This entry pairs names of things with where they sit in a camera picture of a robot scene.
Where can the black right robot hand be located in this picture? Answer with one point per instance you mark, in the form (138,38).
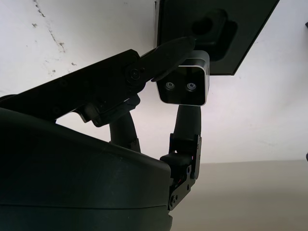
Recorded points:
(72,173)

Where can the small silver cube camera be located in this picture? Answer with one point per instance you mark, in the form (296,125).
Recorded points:
(183,93)

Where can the black camera box base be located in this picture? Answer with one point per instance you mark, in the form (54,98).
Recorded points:
(245,31)

